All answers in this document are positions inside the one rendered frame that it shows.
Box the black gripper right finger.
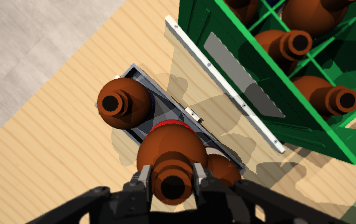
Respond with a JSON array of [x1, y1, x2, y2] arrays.
[[192, 163, 349, 224]]

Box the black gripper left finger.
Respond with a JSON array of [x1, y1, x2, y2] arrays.
[[25, 165, 153, 224]]

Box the dark grey tray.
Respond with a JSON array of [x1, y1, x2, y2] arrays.
[[120, 63, 247, 174]]

